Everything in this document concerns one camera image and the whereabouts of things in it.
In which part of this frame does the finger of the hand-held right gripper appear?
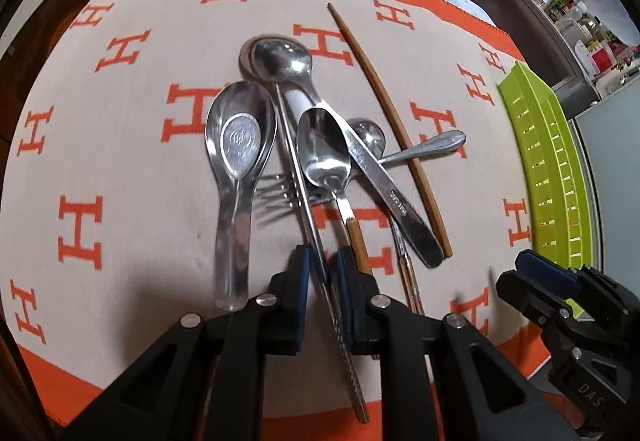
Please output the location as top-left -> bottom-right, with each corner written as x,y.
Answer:
495,270 -> 577,338
515,250 -> 631,319

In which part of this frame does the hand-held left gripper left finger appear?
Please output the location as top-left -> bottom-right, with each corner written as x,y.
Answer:
60,245 -> 311,441

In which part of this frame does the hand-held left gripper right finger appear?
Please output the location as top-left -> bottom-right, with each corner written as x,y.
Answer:
335,246 -> 576,441

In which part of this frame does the silver metal chopstick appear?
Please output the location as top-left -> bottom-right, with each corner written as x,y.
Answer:
270,81 -> 371,424

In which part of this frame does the green plastic utensil tray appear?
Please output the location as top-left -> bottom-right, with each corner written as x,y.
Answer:
496,61 -> 606,317

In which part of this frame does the metal spoon with wooden handle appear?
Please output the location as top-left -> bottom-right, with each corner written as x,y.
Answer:
297,107 -> 376,277

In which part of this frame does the metal fork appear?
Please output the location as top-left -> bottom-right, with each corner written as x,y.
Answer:
256,128 -> 467,222

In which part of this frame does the small metal spoon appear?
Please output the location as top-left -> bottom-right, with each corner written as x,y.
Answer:
345,118 -> 427,318

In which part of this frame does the large metal soup spoon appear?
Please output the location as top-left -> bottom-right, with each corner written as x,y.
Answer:
205,81 -> 278,313

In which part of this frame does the white handled utensil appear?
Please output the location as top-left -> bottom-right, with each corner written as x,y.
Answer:
285,88 -> 316,122

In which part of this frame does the brown wooden chopstick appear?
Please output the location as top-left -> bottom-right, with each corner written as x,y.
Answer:
326,2 -> 454,259

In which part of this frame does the round metal spoon handle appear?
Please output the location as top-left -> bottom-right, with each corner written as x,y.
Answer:
239,35 -> 446,269

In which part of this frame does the grey refrigerator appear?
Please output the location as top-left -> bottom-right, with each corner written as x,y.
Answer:
570,71 -> 640,272

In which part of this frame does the orange patterned blanket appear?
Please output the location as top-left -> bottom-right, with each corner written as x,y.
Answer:
0,0 -> 551,441

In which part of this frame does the red box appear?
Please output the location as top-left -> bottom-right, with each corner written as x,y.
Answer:
582,41 -> 613,77

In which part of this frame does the metal cabinet with frosted doors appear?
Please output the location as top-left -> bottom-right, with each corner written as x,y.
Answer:
462,0 -> 601,97

